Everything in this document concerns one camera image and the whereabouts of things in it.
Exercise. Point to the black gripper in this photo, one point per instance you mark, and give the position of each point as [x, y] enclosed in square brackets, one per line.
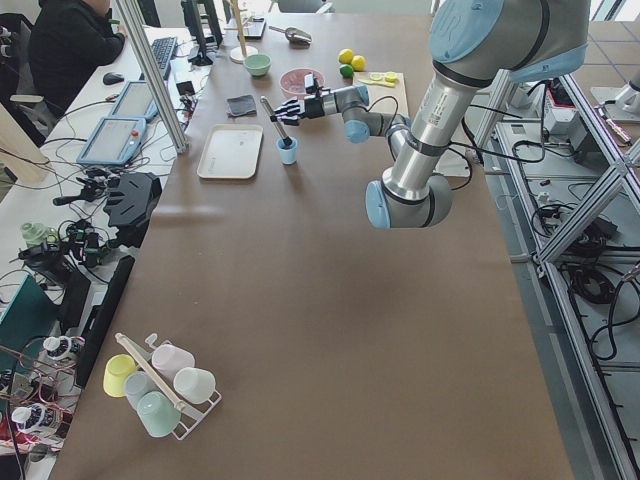
[313, 107]

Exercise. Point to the steel muddler black tip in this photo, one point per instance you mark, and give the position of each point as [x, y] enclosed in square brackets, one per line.
[286, 139]

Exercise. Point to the light blue plastic cup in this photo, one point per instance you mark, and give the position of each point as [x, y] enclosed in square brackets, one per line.
[287, 149]

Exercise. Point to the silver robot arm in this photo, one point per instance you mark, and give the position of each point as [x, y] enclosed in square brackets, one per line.
[626, 101]
[470, 42]

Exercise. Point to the clear ice cubes pile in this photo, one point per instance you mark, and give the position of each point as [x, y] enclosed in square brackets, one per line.
[294, 80]

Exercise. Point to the wooden cup tree stand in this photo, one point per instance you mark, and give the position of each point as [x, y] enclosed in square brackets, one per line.
[240, 53]

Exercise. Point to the metal ice scoop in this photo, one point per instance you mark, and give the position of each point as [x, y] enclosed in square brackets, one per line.
[294, 35]

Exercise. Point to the pink cup on rack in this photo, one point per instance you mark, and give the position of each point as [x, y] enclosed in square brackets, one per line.
[169, 359]

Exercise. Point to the white cup on rack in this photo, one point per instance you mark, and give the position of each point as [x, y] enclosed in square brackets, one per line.
[194, 384]

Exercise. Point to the yellow cup on rack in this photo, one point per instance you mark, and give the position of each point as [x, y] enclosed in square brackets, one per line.
[117, 369]

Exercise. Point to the grey cup on rack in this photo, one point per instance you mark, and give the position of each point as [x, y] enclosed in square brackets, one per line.
[136, 386]

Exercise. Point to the green cup on rack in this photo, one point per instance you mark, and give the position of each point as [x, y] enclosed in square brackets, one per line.
[157, 414]

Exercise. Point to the grey folded cloth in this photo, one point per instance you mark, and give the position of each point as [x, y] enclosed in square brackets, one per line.
[240, 106]

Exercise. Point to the pink bowl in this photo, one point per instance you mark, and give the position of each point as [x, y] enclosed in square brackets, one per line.
[292, 85]

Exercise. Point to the cream rabbit tray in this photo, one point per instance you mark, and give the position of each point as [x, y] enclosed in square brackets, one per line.
[231, 152]

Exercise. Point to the mint green bowl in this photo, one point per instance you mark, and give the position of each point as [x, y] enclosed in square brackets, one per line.
[257, 65]

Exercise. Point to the green lime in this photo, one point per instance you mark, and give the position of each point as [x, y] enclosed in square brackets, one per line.
[346, 71]

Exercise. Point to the yellow lemon upper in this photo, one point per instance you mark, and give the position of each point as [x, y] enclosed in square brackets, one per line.
[346, 56]

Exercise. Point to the yellow lemon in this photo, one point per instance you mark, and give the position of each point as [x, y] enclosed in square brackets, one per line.
[346, 56]
[358, 63]

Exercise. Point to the yellow lemon lower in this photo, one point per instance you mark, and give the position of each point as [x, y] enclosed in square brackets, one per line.
[358, 63]

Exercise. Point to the wooden cutting board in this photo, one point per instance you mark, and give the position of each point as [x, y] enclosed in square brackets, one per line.
[385, 97]

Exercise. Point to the lemon slice right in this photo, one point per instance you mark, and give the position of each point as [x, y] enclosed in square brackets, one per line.
[391, 77]

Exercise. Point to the black keyboard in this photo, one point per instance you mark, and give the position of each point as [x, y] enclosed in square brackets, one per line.
[163, 50]

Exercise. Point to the upper teach pendant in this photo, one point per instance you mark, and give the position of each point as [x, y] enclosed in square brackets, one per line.
[135, 100]

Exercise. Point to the teach pendant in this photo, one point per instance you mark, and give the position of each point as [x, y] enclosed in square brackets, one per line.
[135, 100]
[113, 142]

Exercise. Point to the black monitor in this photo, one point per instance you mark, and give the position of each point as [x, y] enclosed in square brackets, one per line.
[204, 52]

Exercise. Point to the lower teach pendant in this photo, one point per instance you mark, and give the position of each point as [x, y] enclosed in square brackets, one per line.
[113, 142]

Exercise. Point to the black computer mouse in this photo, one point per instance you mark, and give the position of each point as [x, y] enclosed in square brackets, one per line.
[112, 78]

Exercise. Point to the person in black hoodie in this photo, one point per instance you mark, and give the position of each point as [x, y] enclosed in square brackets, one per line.
[68, 42]

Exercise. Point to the aluminium frame post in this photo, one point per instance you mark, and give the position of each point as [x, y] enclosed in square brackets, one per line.
[131, 18]

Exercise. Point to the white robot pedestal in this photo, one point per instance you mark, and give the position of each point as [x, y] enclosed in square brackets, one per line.
[458, 159]

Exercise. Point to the wooden rack handle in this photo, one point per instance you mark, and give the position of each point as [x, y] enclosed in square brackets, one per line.
[141, 357]

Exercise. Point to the white wire cup rack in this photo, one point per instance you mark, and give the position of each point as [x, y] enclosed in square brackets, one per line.
[193, 414]

